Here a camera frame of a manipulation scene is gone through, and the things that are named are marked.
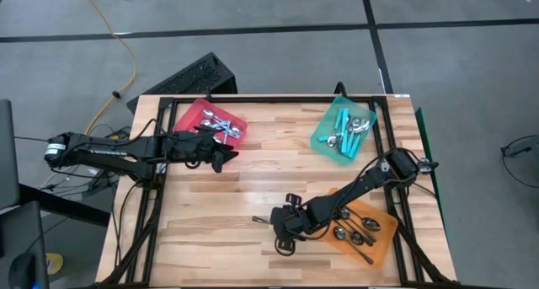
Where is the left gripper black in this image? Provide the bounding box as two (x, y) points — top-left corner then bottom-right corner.
(166, 127), (240, 174)

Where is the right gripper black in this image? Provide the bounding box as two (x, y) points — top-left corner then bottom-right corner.
(269, 192), (316, 257)

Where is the pink plastic bin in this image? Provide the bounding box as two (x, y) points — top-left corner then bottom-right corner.
(172, 97), (249, 150)

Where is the teal plastic bin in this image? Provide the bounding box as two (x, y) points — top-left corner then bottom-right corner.
(310, 95), (378, 168)

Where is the orange plastic bin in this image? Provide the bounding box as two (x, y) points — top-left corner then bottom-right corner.
(313, 187), (399, 270)

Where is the yellow round floor sticker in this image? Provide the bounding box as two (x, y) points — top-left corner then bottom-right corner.
(45, 252), (65, 276)

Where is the dark monitor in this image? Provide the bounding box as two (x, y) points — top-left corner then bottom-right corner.
(0, 99), (21, 211)

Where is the dark grey desk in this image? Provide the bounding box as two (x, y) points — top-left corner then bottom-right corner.
(0, 200), (51, 289)

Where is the black computer mouse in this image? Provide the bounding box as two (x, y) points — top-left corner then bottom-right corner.
(7, 252), (37, 289)

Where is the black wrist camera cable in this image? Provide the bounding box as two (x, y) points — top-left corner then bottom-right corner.
(294, 147), (422, 244)
(125, 118), (203, 171)

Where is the yellow power cable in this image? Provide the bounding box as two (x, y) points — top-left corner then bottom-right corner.
(75, 0), (139, 134)

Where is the white cable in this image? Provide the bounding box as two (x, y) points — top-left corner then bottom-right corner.
(39, 166), (92, 190)

